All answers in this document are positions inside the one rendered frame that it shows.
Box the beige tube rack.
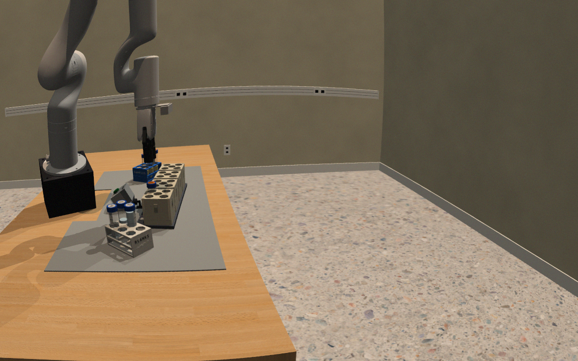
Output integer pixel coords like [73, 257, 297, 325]
[106, 221, 154, 258]

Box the blue tube rack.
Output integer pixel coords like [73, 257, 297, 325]
[132, 162, 162, 183]

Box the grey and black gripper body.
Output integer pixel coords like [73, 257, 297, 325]
[136, 107, 157, 141]

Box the beige bucket adapter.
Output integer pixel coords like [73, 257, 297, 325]
[154, 170, 182, 201]
[152, 179, 179, 212]
[159, 163, 185, 191]
[141, 189, 176, 225]

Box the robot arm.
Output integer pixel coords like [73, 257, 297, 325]
[38, 0, 173, 176]

